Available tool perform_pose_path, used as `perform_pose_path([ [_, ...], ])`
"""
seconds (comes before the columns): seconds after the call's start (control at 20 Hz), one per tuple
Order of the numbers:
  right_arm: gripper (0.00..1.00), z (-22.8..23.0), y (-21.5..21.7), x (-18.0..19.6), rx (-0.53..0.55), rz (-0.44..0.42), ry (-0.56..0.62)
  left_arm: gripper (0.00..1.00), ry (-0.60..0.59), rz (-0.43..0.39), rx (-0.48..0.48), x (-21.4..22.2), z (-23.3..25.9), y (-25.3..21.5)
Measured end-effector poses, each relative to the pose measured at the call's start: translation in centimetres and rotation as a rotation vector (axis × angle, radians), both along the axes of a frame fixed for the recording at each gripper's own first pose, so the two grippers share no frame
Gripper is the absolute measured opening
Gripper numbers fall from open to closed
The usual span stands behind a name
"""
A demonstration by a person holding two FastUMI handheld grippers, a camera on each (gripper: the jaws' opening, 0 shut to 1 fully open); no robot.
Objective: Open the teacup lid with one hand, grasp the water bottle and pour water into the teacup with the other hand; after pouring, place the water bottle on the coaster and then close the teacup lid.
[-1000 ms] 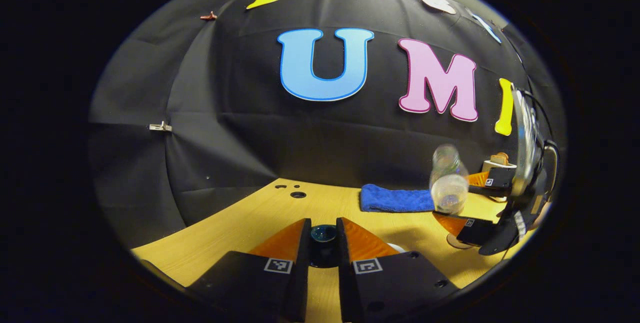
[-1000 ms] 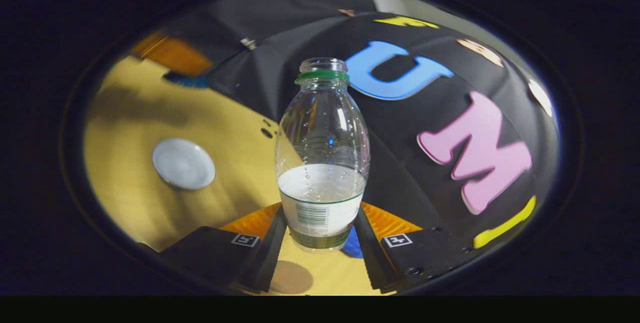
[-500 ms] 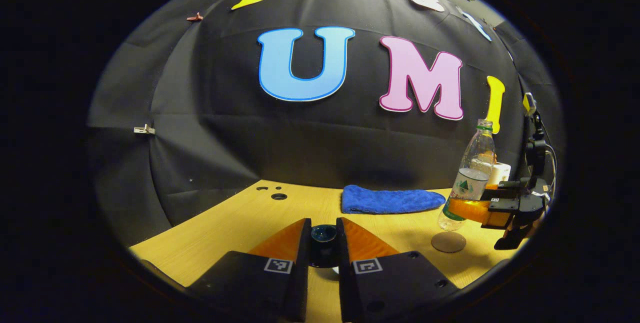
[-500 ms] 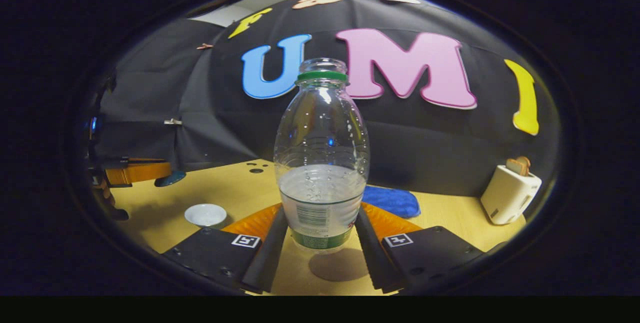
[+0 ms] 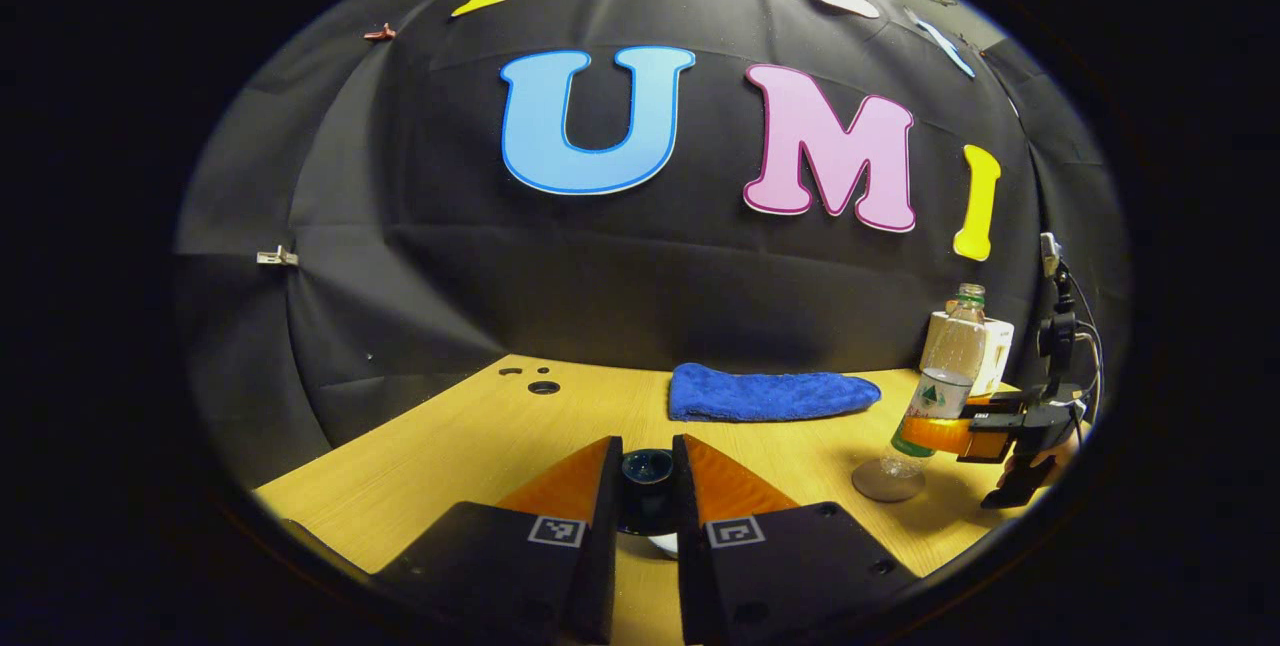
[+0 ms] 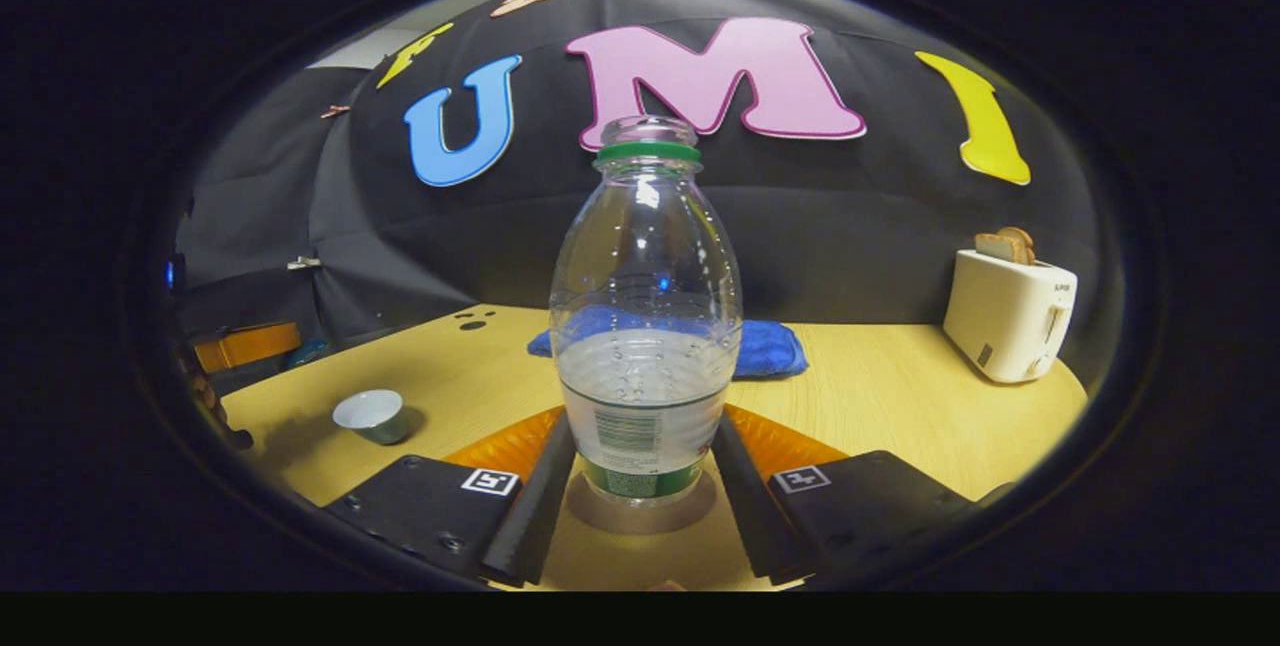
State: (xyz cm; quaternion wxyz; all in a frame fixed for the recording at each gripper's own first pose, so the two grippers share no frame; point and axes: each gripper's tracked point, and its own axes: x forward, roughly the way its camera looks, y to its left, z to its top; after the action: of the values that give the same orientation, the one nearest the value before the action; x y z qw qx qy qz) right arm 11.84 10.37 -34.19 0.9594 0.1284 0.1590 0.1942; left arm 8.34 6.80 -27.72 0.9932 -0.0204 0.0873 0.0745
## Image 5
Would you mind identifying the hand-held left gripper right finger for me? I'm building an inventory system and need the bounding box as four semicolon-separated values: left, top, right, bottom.
672;434;919;646

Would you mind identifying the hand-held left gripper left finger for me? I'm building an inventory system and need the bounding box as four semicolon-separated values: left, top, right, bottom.
372;434;623;646

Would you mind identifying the clear plastic water bottle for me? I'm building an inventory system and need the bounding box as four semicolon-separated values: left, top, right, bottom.
889;283;989;480

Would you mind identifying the round brown coaster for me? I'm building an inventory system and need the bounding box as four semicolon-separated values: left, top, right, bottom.
852;459;927;504

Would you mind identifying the ceramic teacup lid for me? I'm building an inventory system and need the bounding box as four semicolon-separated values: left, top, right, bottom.
618;447;679;537

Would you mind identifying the white box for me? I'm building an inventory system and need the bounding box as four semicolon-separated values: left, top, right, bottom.
920;310;1016;398

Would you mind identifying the blue towel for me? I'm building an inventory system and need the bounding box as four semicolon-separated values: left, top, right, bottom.
668;362;883;424

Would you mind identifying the black backdrop cloth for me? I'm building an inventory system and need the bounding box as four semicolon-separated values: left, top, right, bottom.
172;0;1133;492

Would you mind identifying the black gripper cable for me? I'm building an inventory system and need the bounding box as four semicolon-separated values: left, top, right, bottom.
1062;264;1103;422

